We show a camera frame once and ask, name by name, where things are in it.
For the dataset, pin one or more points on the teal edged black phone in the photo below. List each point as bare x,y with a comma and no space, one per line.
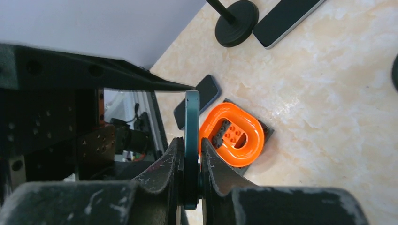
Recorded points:
191,144

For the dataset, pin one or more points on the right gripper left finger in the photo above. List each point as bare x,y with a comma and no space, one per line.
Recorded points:
152,198

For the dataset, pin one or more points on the black phone lower left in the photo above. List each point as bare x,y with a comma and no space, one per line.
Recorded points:
209,90

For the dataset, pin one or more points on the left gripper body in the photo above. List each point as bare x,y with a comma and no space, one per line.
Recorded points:
50,134

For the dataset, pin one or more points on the black phone stand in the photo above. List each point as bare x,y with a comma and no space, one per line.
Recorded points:
235,23
394,73

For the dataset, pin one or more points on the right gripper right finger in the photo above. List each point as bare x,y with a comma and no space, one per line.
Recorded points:
231,199

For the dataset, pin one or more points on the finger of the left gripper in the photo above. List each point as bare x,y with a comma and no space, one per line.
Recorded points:
28,68

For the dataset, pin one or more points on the black phone with purple edge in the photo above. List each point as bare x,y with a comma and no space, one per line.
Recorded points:
282,19

